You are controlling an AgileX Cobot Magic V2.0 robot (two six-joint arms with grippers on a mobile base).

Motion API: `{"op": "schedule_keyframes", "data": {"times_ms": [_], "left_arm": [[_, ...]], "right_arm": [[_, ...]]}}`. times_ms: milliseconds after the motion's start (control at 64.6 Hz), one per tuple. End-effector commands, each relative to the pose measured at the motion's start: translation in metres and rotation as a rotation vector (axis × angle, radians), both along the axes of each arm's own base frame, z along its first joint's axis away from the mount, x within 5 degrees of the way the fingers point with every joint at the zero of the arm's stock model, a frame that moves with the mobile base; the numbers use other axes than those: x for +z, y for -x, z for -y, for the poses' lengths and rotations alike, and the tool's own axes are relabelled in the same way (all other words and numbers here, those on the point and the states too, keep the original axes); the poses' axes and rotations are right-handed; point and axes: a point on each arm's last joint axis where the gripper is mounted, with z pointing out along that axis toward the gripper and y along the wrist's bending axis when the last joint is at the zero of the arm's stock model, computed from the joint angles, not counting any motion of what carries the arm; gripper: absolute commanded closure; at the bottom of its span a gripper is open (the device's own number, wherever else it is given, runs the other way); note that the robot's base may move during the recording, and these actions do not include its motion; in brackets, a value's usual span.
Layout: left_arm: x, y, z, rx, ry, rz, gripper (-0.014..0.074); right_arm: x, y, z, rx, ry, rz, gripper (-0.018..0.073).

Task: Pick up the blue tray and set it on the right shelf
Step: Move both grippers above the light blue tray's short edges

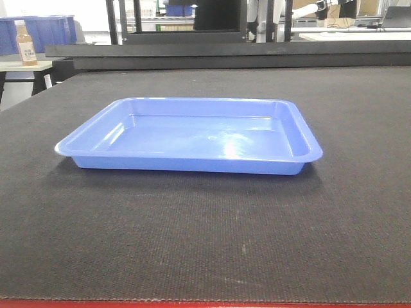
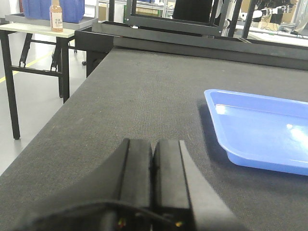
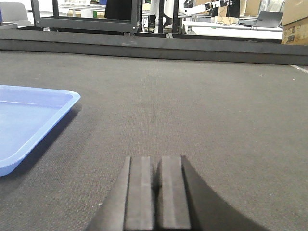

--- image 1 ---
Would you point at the blue plastic tray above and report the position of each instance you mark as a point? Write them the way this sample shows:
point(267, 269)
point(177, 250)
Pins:
point(227, 135)

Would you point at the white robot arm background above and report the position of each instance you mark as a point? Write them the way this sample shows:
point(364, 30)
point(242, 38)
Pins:
point(270, 21)

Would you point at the black textured table mat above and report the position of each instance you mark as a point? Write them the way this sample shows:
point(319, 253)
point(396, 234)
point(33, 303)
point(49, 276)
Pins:
point(339, 232)

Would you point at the cardboard box background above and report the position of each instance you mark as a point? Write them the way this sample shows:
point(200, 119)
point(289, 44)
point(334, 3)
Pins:
point(344, 22)

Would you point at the orange juice bottle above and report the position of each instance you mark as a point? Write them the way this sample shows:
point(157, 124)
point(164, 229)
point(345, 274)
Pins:
point(25, 44)

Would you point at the blue storage crate background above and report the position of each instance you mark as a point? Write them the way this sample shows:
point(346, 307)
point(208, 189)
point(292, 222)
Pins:
point(45, 30)

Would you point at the white side table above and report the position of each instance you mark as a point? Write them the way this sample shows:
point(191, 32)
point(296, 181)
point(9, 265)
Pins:
point(18, 80)

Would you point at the black metal frame structure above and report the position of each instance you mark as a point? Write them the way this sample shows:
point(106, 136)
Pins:
point(224, 50)

